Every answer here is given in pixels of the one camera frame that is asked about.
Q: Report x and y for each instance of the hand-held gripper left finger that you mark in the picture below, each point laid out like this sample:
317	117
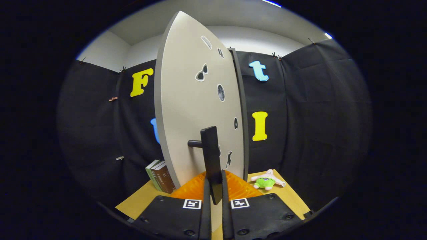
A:
206	213

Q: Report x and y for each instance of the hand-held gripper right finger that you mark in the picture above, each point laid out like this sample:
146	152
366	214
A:
226	216

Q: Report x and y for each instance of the pink green plush toy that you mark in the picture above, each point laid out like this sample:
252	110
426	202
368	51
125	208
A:
265	182

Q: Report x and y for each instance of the dark brown book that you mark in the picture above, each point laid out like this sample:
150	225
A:
157	180

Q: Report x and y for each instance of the green book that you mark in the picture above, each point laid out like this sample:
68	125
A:
150	174

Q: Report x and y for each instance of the black backdrop cloth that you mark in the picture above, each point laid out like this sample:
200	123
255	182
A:
317	116

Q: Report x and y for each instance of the row of black cloth clips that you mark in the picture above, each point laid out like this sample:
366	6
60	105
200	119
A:
274	55

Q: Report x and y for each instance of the ceiling light panel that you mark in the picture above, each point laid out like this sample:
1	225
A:
328	35
272	3

